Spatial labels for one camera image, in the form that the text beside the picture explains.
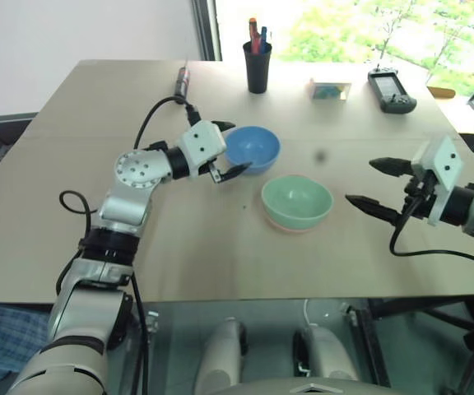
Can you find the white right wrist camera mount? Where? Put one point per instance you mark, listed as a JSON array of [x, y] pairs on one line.
[[442, 162]]

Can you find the yellow flat object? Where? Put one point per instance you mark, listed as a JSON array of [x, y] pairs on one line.
[[440, 92]]

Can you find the orange red marker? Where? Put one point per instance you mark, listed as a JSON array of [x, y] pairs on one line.
[[254, 35]]

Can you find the blue plaid cloth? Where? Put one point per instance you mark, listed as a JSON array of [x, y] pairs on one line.
[[2, 337]]

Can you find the black red pen-shaped tool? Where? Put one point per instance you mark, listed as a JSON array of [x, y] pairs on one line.
[[182, 82]]

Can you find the green bowl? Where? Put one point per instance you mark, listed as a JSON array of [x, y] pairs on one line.
[[296, 205]]

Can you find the dark window frame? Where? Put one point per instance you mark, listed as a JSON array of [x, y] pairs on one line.
[[208, 29]]

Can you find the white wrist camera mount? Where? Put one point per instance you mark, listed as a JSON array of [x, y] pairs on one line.
[[442, 162], [202, 144]]

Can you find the blue bowl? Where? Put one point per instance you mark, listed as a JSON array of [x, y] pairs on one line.
[[257, 150]]

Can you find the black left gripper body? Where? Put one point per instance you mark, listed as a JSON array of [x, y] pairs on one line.
[[215, 170]]

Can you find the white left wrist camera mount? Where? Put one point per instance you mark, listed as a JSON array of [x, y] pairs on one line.
[[202, 144]]

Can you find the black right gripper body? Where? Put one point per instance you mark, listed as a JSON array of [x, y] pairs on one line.
[[420, 197]]

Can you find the pink bowl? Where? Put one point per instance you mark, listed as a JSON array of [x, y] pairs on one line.
[[294, 231]]

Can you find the blue pen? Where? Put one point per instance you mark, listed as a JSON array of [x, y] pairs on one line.
[[264, 39]]

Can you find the silver robot leg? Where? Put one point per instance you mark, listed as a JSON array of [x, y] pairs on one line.
[[327, 354], [220, 358]]

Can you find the black table frame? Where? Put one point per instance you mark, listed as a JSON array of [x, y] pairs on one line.
[[426, 308]]

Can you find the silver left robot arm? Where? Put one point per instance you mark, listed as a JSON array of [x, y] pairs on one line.
[[124, 205]]

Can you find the black pen cup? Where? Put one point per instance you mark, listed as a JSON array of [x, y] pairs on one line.
[[257, 70]]

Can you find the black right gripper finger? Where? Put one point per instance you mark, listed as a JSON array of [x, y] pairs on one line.
[[370, 204], [389, 165]]

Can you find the black handheld remote controller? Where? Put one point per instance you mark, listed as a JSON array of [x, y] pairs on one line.
[[389, 90]]

